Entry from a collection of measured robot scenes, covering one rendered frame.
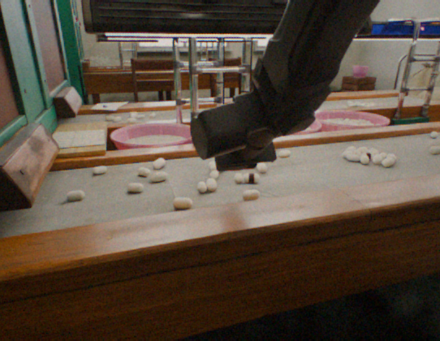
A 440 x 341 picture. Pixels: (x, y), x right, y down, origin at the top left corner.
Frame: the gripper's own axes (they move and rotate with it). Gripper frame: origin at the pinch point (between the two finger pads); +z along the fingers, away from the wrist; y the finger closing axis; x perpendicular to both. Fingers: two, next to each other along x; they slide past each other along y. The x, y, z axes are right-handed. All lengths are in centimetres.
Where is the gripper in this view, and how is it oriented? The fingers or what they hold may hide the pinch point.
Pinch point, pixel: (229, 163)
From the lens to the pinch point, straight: 59.8
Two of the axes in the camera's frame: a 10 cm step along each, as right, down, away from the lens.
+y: -9.5, 1.1, -2.8
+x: 1.8, 9.5, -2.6
